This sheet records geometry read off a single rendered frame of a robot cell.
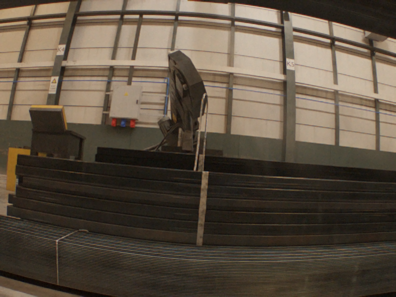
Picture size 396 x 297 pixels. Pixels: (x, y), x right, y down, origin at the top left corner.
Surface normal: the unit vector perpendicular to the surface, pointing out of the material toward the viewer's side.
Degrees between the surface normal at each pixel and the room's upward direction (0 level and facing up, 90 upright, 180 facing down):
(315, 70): 90
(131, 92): 90
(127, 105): 90
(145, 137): 90
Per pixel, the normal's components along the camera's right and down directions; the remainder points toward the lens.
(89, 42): 0.03, -0.07
